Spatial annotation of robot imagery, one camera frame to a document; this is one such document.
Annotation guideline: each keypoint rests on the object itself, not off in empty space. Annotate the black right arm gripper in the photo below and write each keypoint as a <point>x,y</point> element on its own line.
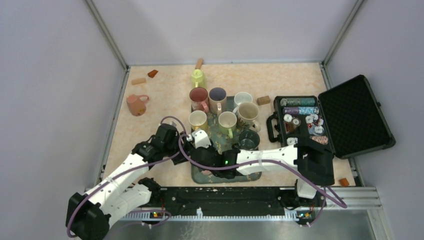
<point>210,148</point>

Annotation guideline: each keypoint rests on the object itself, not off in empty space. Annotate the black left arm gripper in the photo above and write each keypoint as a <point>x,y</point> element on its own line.
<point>179,159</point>

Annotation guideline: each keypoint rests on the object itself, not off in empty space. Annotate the yellow mug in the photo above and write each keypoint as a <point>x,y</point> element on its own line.
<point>198,120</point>

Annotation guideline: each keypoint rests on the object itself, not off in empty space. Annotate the light green upside-down mug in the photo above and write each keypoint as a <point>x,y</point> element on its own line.
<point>227,122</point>

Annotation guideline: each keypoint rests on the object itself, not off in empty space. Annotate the dark teal mug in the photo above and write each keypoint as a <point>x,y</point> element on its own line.
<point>248,140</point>

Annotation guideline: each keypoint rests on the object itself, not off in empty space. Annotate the pink upside-down mug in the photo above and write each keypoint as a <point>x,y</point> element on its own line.
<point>199,97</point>

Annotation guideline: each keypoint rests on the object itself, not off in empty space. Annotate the cream patterned mug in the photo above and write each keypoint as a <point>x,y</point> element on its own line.
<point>247,116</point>

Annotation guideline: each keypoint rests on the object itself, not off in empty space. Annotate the white and blue mug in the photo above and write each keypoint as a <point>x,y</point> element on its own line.
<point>242,97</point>

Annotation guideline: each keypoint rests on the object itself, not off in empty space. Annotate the pale pink tall mug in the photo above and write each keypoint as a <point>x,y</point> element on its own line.
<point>206,172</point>

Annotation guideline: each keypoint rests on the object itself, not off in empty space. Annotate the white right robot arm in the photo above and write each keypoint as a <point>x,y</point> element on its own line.
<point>310,161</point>

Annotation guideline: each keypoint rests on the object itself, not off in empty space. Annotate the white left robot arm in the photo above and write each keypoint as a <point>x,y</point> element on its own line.
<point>90,215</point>

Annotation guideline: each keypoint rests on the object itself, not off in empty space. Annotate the terracotta mug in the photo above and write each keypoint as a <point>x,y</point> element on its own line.
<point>137,104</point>

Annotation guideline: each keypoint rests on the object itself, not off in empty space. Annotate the teal blossom-pattern tray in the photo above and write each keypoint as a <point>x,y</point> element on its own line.
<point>222,143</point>

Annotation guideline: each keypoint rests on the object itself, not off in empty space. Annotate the beige wooden block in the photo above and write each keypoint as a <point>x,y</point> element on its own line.
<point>138,81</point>

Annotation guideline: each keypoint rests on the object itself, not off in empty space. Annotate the dark red wooden block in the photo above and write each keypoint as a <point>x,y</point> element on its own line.
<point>152,73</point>

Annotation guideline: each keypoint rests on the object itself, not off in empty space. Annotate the brown wooden block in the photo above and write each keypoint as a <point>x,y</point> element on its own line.
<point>263,100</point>

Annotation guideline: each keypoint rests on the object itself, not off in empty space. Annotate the tan cylinder block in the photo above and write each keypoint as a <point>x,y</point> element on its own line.
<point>199,64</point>

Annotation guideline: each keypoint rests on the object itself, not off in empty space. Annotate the small orange block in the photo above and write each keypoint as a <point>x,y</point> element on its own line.
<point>344,182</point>

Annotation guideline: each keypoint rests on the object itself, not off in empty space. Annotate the black poker chip case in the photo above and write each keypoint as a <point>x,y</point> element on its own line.
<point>347,118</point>

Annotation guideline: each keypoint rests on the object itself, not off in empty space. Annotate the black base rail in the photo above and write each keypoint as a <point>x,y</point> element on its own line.
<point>230,201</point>

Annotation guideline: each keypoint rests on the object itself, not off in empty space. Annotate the light green mug with handle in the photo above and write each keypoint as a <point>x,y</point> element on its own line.
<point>198,79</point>

